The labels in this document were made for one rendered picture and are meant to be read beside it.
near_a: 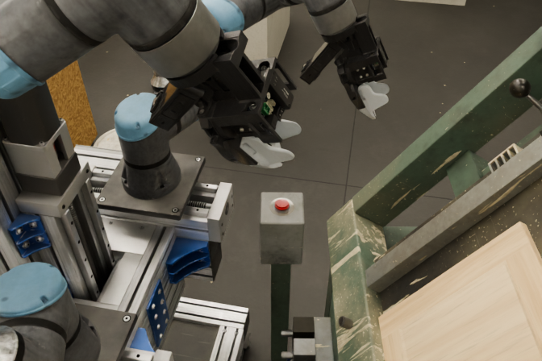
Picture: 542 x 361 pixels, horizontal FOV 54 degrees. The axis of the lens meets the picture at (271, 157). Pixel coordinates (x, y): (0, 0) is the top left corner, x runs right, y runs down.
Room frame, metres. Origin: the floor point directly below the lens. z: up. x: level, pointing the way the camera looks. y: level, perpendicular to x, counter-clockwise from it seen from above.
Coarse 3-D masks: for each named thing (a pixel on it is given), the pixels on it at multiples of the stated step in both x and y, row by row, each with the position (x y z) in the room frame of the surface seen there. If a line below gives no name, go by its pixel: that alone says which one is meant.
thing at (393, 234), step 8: (384, 232) 1.03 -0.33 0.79; (392, 232) 1.03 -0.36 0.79; (400, 232) 1.03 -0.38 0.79; (408, 232) 1.03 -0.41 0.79; (392, 240) 1.00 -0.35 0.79; (328, 280) 1.05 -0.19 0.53; (328, 288) 1.03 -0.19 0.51; (328, 296) 1.01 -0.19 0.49; (328, 304) 0.99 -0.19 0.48; (328, 312) 0.97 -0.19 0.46
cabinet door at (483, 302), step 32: (480, 256) 0.67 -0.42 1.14; (512, 256) 0.62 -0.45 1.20; (448, 288) 0.64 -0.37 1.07; (480, 288) 0.61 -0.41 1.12; (512, 288) 0.57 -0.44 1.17; (384, 320) 0.67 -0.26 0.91; (416, 320) 0.62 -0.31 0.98; (448, 320) 0.58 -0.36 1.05; (480, 320) 0.55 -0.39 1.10; (512, 320) 0.52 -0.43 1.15; (384, 352) 0.60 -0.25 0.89; (416, 352) 0.56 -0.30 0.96; (448, 352) 0.52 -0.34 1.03; (480, 352) 0.49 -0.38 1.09; (512, 352) 0.46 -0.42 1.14
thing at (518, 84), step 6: (522, 78) 0.84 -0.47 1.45; (510, 84) 0.84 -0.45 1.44; (516, 84) 0.83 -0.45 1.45; (522, 84) 0.82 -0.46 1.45; (528, 84) 0.83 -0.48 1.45; (510, 90) 0.83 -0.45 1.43; (516, 90) 0.82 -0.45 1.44; (522, 90) 0.82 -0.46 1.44; (528, 90) 0.82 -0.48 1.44; (516, 96) 0.82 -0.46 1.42; (522, 96) 0.82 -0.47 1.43; (528, 96) 0.82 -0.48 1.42; (534, 102) 0.81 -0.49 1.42; (540, 108) 0.80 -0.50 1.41
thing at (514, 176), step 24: (504, 168) 0.79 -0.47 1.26; (528, 168) 0.76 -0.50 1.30; (480, 192) 0.78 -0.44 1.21; (504, 192) 0.76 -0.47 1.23; (456, 216) 0.77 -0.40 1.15; (480, 216) 0.76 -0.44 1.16; (408, 240) 0.80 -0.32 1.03; (432, 240) 0.76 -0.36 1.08; (384, 264) 0.79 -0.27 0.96; (408, 264) 0.76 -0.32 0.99; (384, 288) 0.76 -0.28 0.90
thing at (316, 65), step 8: (320, 48) 0.89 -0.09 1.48; (328, 48) 0.86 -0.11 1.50; (336, 48) 0.85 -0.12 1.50; (312, 56) 0.91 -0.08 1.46; (320, 56) 0.86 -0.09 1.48; (328, 56) 0.86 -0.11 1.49; (304, 64) 0.89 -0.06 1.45; (312, 64) 0.87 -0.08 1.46; (320, 64) 0.86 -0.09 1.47; (304, 72) 0.87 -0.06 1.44; (312, 72) 0.87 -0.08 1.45; (320, 72) 0.86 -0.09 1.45; (304, 80) 0.87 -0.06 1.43; (312, 80) 0.87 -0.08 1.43
